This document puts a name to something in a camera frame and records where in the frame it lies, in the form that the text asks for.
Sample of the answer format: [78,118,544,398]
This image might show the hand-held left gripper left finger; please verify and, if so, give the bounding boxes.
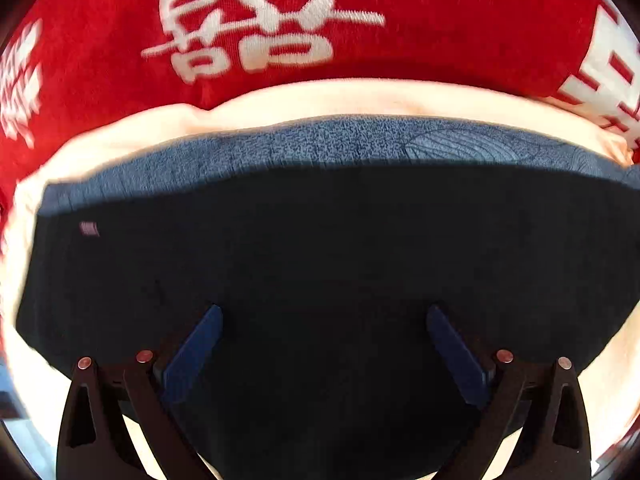
[56,303,224,480]

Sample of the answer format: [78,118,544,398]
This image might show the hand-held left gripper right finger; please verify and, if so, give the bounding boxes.
[426,304,594,480]

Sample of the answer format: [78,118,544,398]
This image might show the black pants with grey waistband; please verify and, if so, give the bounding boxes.
[15,114,640,480]

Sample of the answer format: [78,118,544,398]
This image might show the cream towel mat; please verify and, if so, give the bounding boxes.
[0,79,640,480]

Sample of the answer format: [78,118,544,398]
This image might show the red printed blanket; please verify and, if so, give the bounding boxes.
[0,0,640,281]

